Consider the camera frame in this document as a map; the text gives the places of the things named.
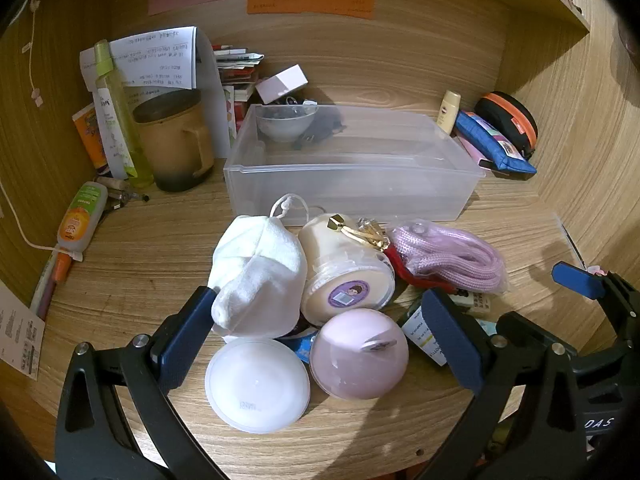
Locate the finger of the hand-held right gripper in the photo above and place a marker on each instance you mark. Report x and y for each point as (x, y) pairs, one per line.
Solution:
(577, 280)

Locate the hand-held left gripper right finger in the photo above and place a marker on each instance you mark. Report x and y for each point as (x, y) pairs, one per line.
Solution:
(450, 340)

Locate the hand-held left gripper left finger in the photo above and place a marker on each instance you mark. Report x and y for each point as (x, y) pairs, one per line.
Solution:
(184, 332)

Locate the white round lid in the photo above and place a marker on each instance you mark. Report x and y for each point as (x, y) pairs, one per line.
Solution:
(255, 387)

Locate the pink round case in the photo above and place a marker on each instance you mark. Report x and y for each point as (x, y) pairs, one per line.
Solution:
(357, 360)

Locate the white cloth pouch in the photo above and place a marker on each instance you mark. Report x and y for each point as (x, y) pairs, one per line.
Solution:
(260, 270)

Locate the cream candle jar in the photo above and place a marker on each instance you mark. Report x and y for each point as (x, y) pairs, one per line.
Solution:
(345, 275)

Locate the clear plastic storage box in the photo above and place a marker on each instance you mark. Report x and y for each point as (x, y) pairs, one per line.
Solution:
(360, 180)

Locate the wooden desktop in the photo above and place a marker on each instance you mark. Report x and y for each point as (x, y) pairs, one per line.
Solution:
(150, 260)

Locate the blue packet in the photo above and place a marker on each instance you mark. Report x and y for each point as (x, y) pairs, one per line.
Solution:
(302, 347)

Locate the orange pen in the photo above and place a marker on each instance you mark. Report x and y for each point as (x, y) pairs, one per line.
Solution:
(57, 272)

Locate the orange-green squeeze bottle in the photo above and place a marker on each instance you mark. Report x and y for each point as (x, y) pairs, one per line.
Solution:
(80, 217)

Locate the blue pencil pouch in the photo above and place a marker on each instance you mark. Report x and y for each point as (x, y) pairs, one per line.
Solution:
(492, 142)

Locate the pink flat case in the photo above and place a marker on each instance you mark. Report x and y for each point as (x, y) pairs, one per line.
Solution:
(472, 152)

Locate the white receipt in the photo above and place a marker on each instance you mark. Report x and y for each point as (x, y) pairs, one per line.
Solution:
(17, 332)

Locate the black and orange round case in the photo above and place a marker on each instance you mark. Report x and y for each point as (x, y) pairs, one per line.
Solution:
(510, 120)

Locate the brown mug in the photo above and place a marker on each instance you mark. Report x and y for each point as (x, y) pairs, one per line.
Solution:
(167, 145)

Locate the small cream lotion bottle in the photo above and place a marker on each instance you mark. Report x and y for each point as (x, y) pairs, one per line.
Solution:
(448, 112)

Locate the orange snack box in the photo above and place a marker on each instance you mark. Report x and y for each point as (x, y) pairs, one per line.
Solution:
(89, 135)

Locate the yellow-green spray bottle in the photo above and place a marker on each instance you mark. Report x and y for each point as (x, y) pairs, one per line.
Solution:
(122, 120)

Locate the dark clip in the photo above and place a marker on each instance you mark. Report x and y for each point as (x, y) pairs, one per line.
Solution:
(322, 127)

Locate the stack of small books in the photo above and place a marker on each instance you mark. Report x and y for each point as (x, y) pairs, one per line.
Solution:
(239, 72)

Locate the pink and white box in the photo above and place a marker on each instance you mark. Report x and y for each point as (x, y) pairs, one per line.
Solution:
(282, 85)

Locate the white printed paper sheet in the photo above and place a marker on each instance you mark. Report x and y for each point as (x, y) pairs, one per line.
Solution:
(155, 57)

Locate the orange paper note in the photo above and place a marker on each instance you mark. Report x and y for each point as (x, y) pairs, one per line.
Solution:
(310, 0)

